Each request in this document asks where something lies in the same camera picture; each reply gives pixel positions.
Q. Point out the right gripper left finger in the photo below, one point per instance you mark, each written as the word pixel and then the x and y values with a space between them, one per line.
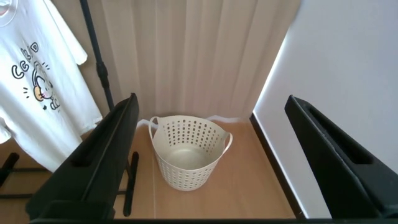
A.
pixel 102 161

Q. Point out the white laundry basket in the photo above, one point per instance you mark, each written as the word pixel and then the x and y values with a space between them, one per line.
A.
pixel 186 174

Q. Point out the white printed T-shirt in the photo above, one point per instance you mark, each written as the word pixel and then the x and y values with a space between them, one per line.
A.
pixel 37 124

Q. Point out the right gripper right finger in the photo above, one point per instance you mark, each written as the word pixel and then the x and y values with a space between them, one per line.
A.
pixel 329 168

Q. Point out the black clothes rack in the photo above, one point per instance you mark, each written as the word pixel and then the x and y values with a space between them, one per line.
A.
pixel 101 71

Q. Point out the beige curtain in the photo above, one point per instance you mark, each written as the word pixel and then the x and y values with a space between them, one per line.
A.
pixel 192 56

